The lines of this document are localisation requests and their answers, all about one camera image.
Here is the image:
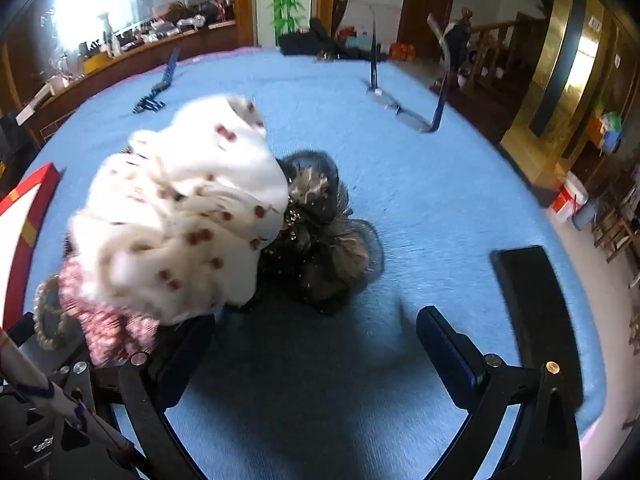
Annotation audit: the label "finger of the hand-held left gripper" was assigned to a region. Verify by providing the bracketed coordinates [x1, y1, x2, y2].
[7, 310, 93, 378]

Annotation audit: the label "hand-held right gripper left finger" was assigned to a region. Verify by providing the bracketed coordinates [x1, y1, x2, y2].
[95, 317, 221, 480]

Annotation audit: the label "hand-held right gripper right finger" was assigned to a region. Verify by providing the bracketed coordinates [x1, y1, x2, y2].
[416, 305, 583, 480]

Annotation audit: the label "pink patterned scrunchie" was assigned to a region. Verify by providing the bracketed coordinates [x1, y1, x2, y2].
[59, 257, 161, 367]

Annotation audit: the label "pearl bead bracelet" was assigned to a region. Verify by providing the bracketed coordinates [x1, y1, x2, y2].
[33, 276, 82, 352]

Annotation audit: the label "red box with white lining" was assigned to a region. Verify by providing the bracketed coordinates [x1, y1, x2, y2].
[0, 162, 63, 332]

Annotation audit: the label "white cherry-print scrunchie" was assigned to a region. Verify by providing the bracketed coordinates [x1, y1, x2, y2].
[67, 94, 291, 323]

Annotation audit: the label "black mesh scrunchie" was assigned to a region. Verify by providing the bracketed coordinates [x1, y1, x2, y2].
[250, 149, 386, 317]

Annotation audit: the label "blue blanket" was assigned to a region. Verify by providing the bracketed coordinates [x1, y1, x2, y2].
[20, 45, 608, 480]

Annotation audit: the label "grey-blue bin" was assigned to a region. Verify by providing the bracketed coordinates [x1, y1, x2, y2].
[572, 197, 602, 231]

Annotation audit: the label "white and red bucket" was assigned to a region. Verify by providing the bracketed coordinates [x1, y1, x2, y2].
[550, 172, 589, 224]

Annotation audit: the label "wooden chair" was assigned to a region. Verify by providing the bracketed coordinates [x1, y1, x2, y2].
[592, 180, 640, 263]

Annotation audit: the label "white flat box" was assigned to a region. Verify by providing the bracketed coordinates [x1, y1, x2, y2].
[15, 82, 57, 126]

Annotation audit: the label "wooden counter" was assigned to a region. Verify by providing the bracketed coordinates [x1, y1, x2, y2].
[0, 20, 238, 136]

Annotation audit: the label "gold pillar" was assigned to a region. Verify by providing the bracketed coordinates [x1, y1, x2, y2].
[500, 0, 621, 192]

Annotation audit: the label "clear-lens eyeglasses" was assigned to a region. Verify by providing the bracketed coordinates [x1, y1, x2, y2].
[357, 5, 458, 135]

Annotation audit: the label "wooden stair railing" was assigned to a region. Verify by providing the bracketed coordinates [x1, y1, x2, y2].
[465, 15, 546, 92]

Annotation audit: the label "white spray bottle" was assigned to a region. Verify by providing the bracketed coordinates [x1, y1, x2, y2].
[97, 12, 122, 59]

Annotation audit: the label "dark hanging coat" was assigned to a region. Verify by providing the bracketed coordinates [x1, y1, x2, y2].
[445, 7, 473, 72]

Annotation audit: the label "black bag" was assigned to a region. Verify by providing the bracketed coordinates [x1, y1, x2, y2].
[277, 17, 388, 61]

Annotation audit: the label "brown wooden door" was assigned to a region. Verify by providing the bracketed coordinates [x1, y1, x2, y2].
[399, 0, 458, 57]

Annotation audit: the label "blue striped hair tie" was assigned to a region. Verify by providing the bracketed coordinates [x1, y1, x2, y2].
[132, 47, 181, 114]

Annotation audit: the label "green bamboo wall decal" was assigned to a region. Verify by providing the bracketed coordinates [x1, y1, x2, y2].
[267, 0, 311, 45]

